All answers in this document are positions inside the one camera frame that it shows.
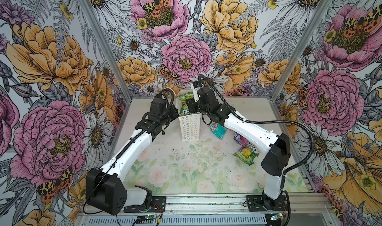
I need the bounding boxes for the green yellow Fox's candy packet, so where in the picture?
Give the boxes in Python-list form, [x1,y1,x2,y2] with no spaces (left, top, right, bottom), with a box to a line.
[177,92,194,116]

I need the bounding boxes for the white paper bag with dots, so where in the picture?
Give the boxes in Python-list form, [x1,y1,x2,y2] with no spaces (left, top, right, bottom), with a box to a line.
[175,91,202,142]

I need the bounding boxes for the teal snack packet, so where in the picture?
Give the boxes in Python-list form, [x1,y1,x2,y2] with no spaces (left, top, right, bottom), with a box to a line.
[209,123,226,140]

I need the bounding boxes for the purple snack packet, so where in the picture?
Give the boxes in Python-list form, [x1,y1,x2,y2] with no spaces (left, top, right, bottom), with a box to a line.
[234,132,248,147]

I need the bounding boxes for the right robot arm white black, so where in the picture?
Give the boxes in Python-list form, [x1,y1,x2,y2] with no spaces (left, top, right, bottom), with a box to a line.
[186,86,290,211]

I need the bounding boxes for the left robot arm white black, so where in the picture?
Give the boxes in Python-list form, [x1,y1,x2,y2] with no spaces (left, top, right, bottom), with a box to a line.
[85,88,179,216]

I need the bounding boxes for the left green circuit board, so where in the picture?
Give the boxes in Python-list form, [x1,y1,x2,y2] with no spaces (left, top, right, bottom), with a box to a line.
[134,215,158,224]

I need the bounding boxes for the green circuit board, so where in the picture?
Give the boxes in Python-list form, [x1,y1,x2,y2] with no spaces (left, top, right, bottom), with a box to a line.
[134,215,158,224]
[270,213,284,221]

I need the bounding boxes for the right green circuit board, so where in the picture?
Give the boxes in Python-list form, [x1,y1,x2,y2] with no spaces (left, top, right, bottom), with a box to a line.
[270,213,284,221]

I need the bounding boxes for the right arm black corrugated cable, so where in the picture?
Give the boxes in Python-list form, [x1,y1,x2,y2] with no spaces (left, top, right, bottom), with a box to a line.
[198,73,314,175]

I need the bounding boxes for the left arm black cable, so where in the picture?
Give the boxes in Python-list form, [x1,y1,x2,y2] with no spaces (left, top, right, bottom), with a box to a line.
[83,88,176,215]

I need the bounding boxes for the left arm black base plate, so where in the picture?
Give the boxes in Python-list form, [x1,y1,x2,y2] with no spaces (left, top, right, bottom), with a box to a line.
[123,196,167,213]

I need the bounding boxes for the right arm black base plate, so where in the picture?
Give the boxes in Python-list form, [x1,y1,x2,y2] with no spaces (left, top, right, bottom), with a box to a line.
[245,194,289,212]

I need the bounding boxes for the left aluminium corner post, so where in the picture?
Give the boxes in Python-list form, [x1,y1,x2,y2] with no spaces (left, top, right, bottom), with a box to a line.
[71,0,132,101]

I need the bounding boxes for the aluminium corner post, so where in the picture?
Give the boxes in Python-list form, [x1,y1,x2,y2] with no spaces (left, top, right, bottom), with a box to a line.
[270,0,341,101]
[71,0,132,101]

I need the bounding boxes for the white vented cable duct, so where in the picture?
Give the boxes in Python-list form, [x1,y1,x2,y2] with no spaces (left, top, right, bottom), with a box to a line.
[82,214,267,226]

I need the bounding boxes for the right aluminium corner post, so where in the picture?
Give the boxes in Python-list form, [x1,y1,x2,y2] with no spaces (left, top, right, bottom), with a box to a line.
[270,0,341,101]

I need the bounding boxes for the aluminium mounting rail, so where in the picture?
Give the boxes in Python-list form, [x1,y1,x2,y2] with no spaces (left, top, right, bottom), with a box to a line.
[78,192,332,215]

